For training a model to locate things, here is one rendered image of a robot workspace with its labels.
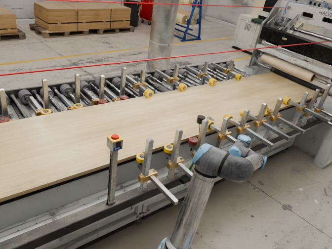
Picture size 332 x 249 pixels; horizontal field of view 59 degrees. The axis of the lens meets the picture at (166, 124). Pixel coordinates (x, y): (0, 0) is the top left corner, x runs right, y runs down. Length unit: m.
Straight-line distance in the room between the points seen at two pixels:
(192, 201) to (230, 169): 0.26
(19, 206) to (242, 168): 1.34
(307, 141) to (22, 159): 3.67
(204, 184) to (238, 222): 1.76
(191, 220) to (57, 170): 0.93
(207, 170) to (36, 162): 1.16
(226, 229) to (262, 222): 0.42
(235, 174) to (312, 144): 3.28
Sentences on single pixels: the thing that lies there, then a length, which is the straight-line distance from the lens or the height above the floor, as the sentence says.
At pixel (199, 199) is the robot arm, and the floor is 1.20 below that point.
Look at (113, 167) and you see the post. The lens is 1.83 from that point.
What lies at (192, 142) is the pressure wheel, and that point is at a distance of 2.37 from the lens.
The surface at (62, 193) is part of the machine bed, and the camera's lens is 2.09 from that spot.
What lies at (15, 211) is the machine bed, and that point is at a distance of 2.05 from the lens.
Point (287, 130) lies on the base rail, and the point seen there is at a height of 0.70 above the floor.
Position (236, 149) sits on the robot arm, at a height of 1.18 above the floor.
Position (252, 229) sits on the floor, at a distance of 3.13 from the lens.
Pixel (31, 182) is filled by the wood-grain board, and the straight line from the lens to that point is 1.93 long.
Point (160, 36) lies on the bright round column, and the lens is 5.93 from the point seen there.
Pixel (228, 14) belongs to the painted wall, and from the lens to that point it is 12.45.
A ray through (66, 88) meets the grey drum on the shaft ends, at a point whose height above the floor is 0.85.
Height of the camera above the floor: 2.18
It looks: 30 degrees down
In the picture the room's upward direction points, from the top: 10 degrees clockwise
